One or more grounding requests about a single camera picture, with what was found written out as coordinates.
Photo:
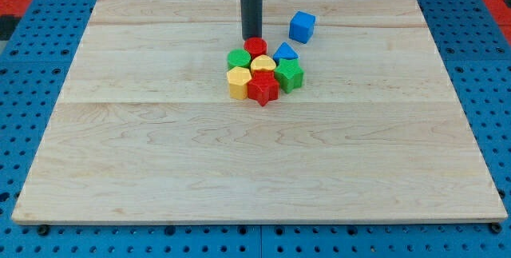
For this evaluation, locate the blue triangle block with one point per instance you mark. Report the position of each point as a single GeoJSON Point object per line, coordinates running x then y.
{"type": "Point", "coordinates": [284, 51]}

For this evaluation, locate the green cylinder block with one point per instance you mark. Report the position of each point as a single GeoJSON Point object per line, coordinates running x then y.
{"type": "Point", "coordinates": [238, 58]}

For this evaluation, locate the red star block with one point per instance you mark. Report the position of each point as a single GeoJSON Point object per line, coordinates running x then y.
{"type": "Point", "coordinates": [263, 87]}

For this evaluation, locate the yellow pentagon block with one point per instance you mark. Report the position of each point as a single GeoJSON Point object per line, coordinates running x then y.
{"type": "Point", "coordinates": [238, 79]}

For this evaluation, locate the blue cube block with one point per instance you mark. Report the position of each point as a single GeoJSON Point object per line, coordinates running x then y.
{"type": "Point", "coordinates": [302, 27]}

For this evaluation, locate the green star block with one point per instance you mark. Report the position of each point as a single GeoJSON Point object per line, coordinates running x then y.
{"type": "Point", "coordinates": [289, 74]}

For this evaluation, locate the red cylinder block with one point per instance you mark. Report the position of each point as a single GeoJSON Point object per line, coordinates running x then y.
{"type": "Point", "coordinates": [256, 47]}

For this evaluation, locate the yellow heart block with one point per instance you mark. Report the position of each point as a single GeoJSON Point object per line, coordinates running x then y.
{"type": "Point", "coordinates": [262, 63]}

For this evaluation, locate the light wooden board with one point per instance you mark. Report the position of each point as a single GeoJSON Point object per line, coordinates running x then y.
{"type": "Point", "coordinates": [144, 131]}

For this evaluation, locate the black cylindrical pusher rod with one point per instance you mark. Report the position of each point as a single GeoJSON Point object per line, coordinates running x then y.
{"type": "Point", "coordinates": [251, 18]}

